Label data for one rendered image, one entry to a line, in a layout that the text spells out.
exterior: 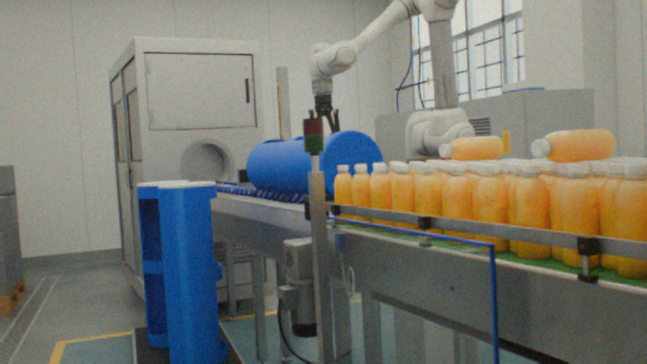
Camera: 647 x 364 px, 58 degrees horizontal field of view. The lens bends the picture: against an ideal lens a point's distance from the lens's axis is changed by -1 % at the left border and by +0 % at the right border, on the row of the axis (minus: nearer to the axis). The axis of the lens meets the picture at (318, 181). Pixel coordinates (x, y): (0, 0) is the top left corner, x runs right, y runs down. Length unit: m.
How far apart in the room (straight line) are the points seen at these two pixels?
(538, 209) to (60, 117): 6.44
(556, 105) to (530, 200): 2.48
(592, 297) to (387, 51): 7.14
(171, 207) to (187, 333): 0.61
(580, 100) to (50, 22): 5.67
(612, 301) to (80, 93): 6.68
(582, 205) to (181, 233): 2.01
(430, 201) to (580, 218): 0.50
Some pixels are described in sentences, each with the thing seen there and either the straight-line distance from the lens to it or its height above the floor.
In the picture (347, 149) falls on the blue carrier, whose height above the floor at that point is 1.16.
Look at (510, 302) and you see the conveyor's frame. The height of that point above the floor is 0.82.
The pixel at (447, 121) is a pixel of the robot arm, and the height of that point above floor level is 1.25.
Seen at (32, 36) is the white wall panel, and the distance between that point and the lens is 7.48.
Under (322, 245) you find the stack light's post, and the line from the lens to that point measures 1.77.
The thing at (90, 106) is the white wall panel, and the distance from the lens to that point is 7.32.
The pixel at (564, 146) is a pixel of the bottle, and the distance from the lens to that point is 1.36.
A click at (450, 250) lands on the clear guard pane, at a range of 1.40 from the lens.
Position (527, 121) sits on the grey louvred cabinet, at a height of 1.26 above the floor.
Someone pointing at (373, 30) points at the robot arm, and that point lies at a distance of 2.54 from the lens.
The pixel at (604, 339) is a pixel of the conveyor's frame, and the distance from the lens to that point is 1.20.
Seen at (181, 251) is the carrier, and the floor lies 0.72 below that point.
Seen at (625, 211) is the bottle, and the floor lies 1.02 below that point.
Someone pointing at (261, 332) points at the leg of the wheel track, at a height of 0.19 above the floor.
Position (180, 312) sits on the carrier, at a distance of 2.96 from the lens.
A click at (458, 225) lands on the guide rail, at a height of 0.96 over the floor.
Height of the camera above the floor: 1.16
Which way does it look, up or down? 3 degrees down
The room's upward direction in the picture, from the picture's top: 3 degrees counter-clockwise
